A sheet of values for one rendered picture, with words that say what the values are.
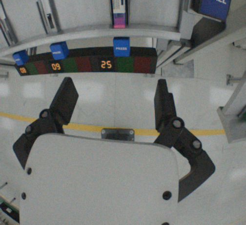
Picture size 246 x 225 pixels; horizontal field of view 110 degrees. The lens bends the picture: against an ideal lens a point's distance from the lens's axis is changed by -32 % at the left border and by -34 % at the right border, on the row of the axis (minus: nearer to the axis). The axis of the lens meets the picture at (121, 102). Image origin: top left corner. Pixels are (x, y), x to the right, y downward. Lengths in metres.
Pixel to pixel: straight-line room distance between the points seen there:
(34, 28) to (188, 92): 0.93
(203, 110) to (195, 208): 1.25
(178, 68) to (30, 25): 0.88
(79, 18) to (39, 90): 1.04
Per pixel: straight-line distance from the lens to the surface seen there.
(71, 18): 0.21
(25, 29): 0.27
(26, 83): 1.33
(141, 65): 0.24
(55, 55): 0.24
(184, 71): 0.96
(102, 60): 0.24
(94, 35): 0.18
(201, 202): 1.77
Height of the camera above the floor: 0.89
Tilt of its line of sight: 80 degrees down
